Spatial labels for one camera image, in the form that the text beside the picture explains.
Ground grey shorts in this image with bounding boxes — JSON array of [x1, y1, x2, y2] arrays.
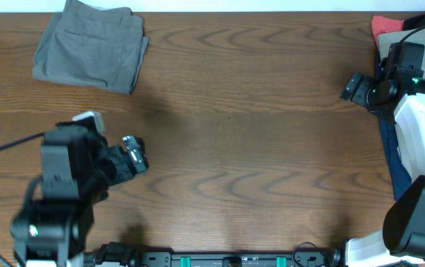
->
[[32, 0, 150, 94]]

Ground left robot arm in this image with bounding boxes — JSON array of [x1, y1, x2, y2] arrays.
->
[[10, 111, 149, 266]]

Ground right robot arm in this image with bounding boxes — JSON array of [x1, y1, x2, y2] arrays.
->
[[341, 73, 425, 266]]

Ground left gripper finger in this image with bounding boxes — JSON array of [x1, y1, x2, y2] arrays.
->
[[72, 111, 105, 136], [122, 135, 149, 174]]

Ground red cloth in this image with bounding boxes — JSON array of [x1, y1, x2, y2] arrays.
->
[[371, 16, 403, 41]]

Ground navy blue cloth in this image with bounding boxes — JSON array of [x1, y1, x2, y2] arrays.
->
[[373, 47, 413, 201]]

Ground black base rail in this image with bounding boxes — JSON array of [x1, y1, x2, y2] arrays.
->
[[85, 243, 346, 267]]

